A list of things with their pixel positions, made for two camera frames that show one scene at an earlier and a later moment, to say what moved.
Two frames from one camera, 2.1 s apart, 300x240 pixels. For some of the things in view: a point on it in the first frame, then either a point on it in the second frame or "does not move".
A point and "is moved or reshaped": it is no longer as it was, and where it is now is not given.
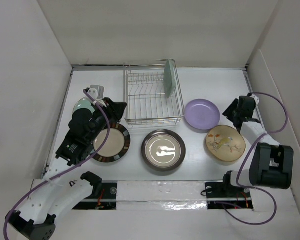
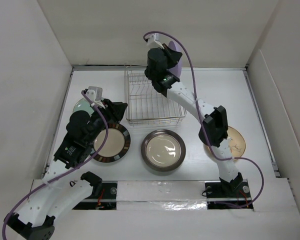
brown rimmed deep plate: x=163 y=150 does not move
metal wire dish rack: x=145 y=102 does not move
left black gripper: x=115 y=108 does not move
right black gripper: x=227 y=113 to x=173 y=56
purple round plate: x=201 y=114 is moved or reshaped
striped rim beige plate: x=117 y=144 does not move
